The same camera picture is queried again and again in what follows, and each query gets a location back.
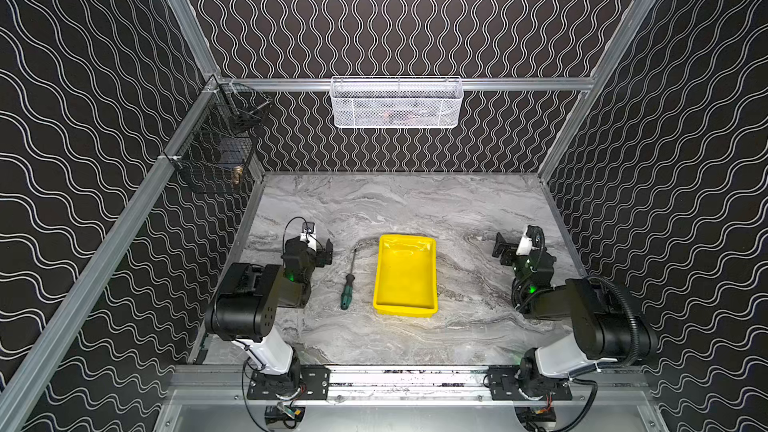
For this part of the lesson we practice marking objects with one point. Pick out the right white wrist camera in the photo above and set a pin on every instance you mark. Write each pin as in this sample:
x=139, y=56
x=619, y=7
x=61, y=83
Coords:
x=528, y=241

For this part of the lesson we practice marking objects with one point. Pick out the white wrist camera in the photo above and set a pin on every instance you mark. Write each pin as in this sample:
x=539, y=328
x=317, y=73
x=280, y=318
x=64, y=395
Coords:
x=528, y=241
x=308, y=235

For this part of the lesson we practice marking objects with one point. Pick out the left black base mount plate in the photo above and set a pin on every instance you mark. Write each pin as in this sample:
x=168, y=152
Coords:
x=308, y=382

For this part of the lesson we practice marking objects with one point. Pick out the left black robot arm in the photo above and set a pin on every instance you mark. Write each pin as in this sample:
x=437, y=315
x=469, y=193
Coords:
x=243, y=312

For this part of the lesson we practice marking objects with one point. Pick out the green handled screwdriver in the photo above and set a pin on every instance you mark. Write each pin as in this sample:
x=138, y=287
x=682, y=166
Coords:
x=347, y=292

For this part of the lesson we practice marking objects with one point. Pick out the black wire wall basket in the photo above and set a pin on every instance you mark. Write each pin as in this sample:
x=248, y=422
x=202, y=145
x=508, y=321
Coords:
x=216, y=158

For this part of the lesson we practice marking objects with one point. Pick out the yellow plastic bin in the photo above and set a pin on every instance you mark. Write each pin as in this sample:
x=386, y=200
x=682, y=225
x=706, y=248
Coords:
x=406, y=276

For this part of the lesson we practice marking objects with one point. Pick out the aluminium front rail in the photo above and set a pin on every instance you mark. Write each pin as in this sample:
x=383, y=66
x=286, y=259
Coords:
x=355, y=385

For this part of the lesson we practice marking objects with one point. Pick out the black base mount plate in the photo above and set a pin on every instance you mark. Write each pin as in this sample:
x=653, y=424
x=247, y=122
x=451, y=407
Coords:
x=508, y=383
x=308, y=382

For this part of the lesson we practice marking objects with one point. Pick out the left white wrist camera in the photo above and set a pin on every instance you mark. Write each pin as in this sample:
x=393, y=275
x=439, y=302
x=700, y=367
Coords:
x=308, y=235

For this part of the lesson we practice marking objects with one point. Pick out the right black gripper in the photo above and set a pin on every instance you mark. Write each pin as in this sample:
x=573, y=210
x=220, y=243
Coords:
x=508, y=249

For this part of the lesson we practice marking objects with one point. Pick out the white mesh wall basket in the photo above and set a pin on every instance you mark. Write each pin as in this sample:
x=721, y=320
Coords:
x=392, y=102

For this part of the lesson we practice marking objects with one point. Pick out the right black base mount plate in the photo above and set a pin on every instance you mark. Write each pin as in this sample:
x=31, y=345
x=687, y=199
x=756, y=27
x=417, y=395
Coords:
x=508, y=383

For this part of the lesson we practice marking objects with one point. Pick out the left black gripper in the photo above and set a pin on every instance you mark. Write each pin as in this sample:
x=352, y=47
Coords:
x=321, y=253

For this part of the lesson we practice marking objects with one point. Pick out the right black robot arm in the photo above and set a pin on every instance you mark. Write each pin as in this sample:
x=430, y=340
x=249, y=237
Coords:
x=608, y=329

